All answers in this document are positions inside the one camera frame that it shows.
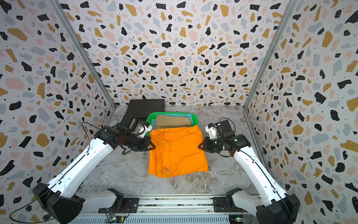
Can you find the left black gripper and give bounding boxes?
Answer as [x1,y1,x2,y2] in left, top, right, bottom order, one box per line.
[125,134,157,152]

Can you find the orange pants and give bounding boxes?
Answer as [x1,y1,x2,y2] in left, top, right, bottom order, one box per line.
[148,126,208,178]

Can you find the khaki pants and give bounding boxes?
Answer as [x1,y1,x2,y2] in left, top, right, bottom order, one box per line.
[153,114,193,130]

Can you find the green plastic basket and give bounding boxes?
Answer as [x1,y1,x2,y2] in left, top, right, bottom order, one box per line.
[146,112,201,139]

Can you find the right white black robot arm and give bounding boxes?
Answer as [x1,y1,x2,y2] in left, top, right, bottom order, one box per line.
[198,119,300,224]

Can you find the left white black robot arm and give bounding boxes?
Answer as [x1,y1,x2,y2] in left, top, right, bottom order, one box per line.
[33,120,155,224]

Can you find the black case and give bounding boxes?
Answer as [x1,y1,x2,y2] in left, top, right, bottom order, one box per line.
[119,99,165,128]

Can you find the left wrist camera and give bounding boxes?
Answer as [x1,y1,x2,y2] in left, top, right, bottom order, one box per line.
[139,125,153,138]

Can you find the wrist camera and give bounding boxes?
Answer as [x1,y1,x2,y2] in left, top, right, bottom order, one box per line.
[205,123,217,140]
[139,125,153,138]

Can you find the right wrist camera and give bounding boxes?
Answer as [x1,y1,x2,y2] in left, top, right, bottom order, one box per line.
[205,123,217,140]

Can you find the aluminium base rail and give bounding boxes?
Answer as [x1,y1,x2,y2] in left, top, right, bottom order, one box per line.
[70,195,260,224]

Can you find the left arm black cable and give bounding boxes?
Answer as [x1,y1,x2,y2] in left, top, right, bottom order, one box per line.
[9,193,51,224]

